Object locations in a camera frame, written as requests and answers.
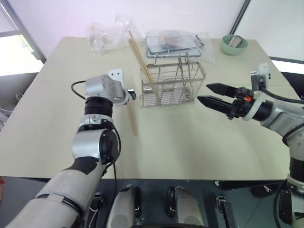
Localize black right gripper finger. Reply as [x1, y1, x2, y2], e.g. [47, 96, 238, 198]
[206, 83, 238, 98]
[197, 95, 236, 115]

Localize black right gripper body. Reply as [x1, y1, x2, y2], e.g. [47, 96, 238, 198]
[226, 86, 257, 120]

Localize wooden chopstick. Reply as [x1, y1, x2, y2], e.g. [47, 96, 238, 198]
[129, 30, 152, 84]
[127, 101, 138, 136]
[128, 39, 150, 83]

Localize pale green bowl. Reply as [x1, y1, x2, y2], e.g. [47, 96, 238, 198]
[220, 34, 249, 56]

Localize metal item in bowl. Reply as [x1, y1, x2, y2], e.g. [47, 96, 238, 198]
[228, 35, 243, 47]

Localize black metal clip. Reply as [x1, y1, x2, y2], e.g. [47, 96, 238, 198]
[194, 34, 206, 48]

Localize crumpled clear plastic bag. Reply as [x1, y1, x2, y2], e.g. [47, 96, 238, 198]
[85, 14, 143, 55]

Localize colourful packets in bag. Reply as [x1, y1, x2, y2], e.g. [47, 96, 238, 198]
[158, 34, 189, 48]

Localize grey rounded robot leg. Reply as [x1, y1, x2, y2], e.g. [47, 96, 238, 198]
[168, 186, 206, 228]
[106, 184, 141, 228]

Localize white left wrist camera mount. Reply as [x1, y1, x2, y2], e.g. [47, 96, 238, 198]
[108, 68, 124, 84]

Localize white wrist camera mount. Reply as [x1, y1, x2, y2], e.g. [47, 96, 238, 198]
[242, 63, 272, 122]
[108, 68, 124, 84]

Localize metal wire basket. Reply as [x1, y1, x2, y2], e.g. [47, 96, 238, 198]
[139, 52, 207, 109]

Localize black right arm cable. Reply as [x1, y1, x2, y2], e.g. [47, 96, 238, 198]
[258, 84, 304, 104]

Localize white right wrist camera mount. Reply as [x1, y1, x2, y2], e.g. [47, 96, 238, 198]
[242, 63, 272, 122]

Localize dark window frame post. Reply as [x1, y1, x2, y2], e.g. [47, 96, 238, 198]
[0, 0, 47, 65]
[228, 0, 252, 35]

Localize black bracket under table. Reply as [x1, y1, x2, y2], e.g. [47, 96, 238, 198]
[94, 191, 105, 215]
[215, 194, 235, 228]

